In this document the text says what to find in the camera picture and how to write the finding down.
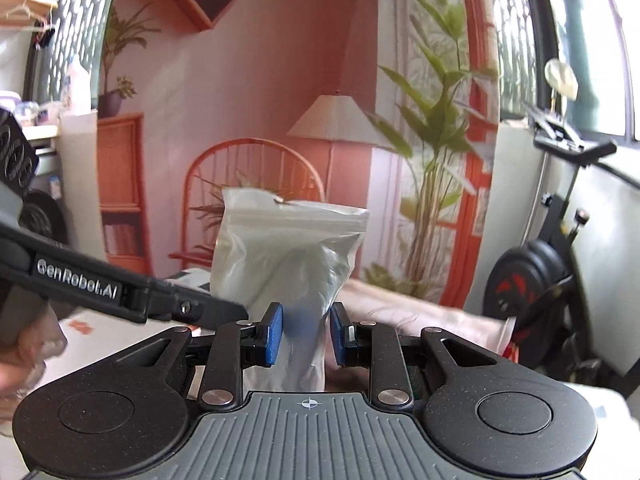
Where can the white plastic bottle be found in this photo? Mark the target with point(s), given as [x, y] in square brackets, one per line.
[76, 87]

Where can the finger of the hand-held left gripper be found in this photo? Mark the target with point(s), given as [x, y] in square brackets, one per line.
[185, 305]

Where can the dark framed window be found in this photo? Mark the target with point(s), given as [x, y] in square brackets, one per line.
[535, 20]

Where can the white plastic bag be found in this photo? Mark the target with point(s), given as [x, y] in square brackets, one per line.
[561, 77]

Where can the silver foil pouch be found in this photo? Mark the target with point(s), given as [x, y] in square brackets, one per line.
[280, 260]

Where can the lattice window grille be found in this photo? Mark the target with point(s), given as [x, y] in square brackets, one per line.
[85, 20]

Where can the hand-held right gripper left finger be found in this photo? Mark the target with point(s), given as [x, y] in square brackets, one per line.
[271, 335]

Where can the printed wall poster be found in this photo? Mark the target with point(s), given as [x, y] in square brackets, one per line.
[325, 60]

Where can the wooden shelf board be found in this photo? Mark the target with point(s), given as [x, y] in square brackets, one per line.
[25, 2]

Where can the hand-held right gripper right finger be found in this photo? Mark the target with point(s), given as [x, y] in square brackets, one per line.
[342, 335]

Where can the person's left hand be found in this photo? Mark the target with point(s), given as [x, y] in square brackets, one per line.
[25, 365]

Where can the black exercise bike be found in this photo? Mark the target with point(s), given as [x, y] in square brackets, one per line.
[525, 280]

